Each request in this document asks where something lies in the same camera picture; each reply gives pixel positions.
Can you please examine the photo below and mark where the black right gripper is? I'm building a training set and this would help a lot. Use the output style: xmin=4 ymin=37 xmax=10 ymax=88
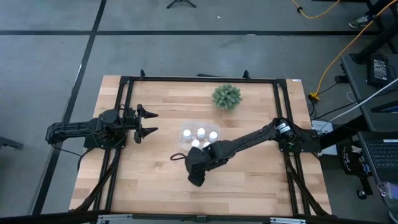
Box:
xmin=184 ymin=146 xmax=209 ymax=188

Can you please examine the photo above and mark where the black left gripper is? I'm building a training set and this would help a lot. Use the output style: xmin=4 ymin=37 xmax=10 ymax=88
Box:
xmin=122 ymin=103 xmax=159 ymax=144

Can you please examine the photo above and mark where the white paper box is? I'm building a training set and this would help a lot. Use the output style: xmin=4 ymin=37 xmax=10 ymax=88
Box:
xmin=310 ymin=119 xmax=339 ymax=156

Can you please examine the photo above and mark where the grey side desk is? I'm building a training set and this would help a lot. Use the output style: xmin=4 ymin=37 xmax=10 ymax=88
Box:
xmin=340 ymin=52 xmax=398 ymax=133

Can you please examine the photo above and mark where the yellow cable with black clip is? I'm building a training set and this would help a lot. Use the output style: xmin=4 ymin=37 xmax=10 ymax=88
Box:
xmin=290 ymin=0 xmax=342 ymax=20

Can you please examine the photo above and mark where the clear plastic basket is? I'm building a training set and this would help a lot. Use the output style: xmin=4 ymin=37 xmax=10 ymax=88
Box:
xmin=177 ymin=120 xmax=221 ymax=151

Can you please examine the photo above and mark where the small green potted plant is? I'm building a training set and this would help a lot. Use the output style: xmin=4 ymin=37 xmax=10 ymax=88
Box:
xmin=212 ymin=83 xmax=243 ymax=110

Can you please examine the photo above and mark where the person's shoe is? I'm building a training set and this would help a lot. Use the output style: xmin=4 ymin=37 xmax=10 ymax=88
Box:
xmin=348 ymin=15 xmax=373 ymax=30

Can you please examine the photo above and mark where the black gantry bar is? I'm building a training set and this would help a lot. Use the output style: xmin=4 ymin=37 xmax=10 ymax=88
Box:
xmin=0 ymin=210 xmax=398 ymax=224

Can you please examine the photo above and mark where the black printed bag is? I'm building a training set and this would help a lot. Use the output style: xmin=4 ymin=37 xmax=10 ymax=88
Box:
xmin=340 ymin=142 xmax=373 ymax=179

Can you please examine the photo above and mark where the black laptop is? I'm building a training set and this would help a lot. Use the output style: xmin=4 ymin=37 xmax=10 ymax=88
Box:
xmin=356 ymin=130 xmax=398 ymax=187

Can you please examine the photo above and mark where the person's leg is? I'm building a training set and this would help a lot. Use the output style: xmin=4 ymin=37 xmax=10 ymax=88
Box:
xmin=366 ymin=0 xmax=391 ymax=22

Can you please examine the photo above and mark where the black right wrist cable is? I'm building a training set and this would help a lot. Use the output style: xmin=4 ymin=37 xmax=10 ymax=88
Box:
xmin=169 ymin=152 xmax=188 ymax=162

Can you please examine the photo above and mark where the black power adapter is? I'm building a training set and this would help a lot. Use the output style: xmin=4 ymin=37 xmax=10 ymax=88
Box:
xmin=368 ymin=53 xmax=391 ymax=88

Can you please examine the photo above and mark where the clear plastic bag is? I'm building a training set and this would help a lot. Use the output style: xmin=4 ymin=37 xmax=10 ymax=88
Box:
xmin=377 ymin=181 xmax=398 ymax=208

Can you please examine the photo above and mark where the black desk leg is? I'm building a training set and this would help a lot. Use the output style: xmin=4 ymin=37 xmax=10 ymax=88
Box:
xmin=354 ymin=27 xmax=398 ymax=65

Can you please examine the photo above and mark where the black aluminium table frame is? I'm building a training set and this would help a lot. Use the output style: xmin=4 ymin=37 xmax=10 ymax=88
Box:
xmin=70 ymin=68 xmax=332 ymax=218

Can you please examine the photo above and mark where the long yellow extension cable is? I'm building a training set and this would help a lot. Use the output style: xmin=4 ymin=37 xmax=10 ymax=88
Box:
xmin=308 ymin=0 xmax=398 ymax=102

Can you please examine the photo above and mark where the black floor stand foot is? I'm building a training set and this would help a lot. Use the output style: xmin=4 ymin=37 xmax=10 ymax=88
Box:
xmin=0 ymin=136 xmax=25 ymax=151

